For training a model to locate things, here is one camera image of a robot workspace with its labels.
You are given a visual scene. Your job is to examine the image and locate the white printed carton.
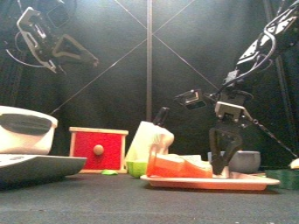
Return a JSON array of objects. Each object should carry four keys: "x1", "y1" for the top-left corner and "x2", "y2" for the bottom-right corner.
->
[{"x1": 179, "y1": 154, "x2": 204, "y2": 165}]

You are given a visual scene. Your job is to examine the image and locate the grey bowl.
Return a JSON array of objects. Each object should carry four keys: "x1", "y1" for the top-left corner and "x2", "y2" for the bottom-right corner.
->
[{"x1": 207, "y1": 150, "x2": 262, "y2": 175}]

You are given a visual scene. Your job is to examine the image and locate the pale yellow round toy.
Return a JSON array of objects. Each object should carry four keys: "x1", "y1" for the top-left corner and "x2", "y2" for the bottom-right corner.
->
[{"x1": 288, "y1": 157, "x2": 299, "y2": 171}]

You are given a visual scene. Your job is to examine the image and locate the dark green box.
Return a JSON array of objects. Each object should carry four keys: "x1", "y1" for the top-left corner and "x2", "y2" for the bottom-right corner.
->
[{"x1": 264, "y1": 168, "x2": 299, "y2": 191}]

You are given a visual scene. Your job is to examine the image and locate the green small cup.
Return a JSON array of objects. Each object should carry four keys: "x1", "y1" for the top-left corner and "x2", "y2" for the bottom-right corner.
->
[{"x1": 126, "y1": 160, "x2": 150, "y2": 179}]

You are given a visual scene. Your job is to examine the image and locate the red wooden box with knob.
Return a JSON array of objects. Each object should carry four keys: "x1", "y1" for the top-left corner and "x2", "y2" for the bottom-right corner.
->
[{"x1": 68, "y1": 126, "x2": 130, "y2": 175}]

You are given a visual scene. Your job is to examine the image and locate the small green toy piece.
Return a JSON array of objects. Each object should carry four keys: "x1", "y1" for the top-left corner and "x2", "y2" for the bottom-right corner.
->
[{"x1": 100, "y1": 169, "x2": 119, "y2": 177}]

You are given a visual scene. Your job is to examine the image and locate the grey flat appliance base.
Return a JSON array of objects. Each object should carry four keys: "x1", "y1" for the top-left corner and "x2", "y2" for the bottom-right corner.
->
[{"x1": 0, "y1": 153, "x2": 88, "y2": 188}]

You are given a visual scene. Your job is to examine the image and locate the thin diagonal brace wire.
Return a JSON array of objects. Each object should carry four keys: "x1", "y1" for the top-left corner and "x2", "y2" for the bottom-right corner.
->
[
  {"x1": 114, "y1": 0, "x2": 220, "y2": 91},
  {"x1": 50, "y1": 0, "x2": 196, "y2": 116}
]

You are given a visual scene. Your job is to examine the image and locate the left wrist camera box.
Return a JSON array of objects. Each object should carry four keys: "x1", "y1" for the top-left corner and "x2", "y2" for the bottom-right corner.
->
[{"x1": 46, "y1": 0, "x2": 74, "y2": 29}]

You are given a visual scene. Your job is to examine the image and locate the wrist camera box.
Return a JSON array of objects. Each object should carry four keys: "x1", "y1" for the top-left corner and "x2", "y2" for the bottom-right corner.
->
[
  {"x1": 172, "y1": 89, "x2": 208, "y2": 111},
  {"x1": 46, "y1": 0, "x2": 74, "y2": 29}
]

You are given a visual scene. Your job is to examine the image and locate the metal wire turnbuckle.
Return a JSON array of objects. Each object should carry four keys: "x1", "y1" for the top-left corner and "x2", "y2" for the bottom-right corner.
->
[{"x1": 251, "y1": 117, "x2": 299, "y2": 159}]

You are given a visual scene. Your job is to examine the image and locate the left arm cable loop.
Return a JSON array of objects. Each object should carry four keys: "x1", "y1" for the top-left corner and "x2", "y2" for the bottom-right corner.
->
[{"x1": 4, "y1": 31, "x2": 42, "y2": 69}]

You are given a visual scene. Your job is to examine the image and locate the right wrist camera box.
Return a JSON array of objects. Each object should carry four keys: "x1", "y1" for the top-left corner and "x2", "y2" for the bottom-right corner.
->
[{"x1": 172, "y1": 89, "x2": 208, "y2": 111}]

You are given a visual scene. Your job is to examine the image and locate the slanted black frame pole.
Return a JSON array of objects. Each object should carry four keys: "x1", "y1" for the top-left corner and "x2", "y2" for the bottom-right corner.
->
[{"x1": 274, "y1": 55, "x2": 299, "y2": 153}]

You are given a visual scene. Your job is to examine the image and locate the vertical metal frame pole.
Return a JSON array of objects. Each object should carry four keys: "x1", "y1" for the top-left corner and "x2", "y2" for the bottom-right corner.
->
[{"x1": 144, "y1": 0, "x2": 155, "y2": 123}]

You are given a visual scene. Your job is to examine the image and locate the black knife handle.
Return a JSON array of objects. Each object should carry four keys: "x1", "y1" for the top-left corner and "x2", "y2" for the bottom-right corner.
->
[{"x1": 152, "y1": 106, "x2": 172, "y2": 127}]

